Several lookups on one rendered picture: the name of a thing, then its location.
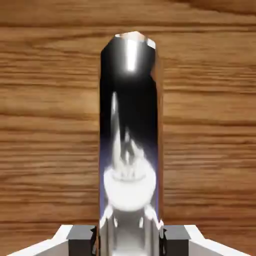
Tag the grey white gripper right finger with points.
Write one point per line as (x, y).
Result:
(176, 242)

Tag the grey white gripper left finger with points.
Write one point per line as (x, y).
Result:
(80, 242)

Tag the wooden cabinet door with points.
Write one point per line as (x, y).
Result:
(40, 120)

